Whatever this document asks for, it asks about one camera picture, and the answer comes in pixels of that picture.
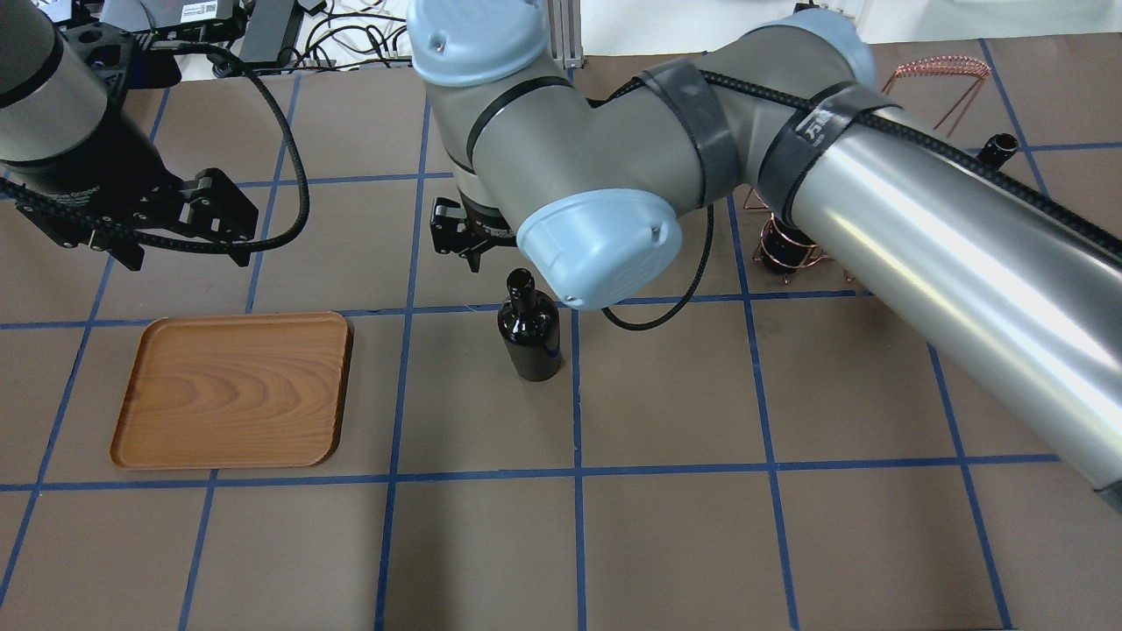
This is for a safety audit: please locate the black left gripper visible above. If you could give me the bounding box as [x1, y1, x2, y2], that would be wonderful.
[18, 140, 258, 243]

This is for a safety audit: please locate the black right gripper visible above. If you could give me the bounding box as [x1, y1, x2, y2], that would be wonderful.
[430, 191, 517, 273]

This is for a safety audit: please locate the dark wine bottle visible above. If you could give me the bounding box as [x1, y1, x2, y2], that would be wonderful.
[497, 268, 562, 382]
[755, 214, 818, 276]
[976, 132, 1020, 171]

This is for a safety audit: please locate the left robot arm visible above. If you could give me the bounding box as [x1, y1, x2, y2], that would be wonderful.
[1, 1, 258, 271]

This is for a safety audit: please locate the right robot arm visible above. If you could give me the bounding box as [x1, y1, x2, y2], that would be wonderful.
[406, 1, 1121, 507]

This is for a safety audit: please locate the wooden tray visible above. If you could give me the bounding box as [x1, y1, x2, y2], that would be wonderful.
[110, 312, 352, 470]

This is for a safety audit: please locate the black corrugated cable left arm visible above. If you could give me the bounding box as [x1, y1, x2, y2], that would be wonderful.
[0, 39, 310, 255]

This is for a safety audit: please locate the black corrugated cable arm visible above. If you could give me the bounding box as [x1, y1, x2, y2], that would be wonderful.
[0, 39, 310, 255]
[600, 70, 1122, 332]

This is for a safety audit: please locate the aluminium frame post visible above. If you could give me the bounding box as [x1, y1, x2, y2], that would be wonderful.
[545, 0, 586, 68]

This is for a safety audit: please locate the copper wire bottle basket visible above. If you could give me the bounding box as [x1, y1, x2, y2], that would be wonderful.
[742, 53, 1005, 285]

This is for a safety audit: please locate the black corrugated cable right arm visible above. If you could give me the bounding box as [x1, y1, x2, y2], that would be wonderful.
[600, 70, 1122, 332]

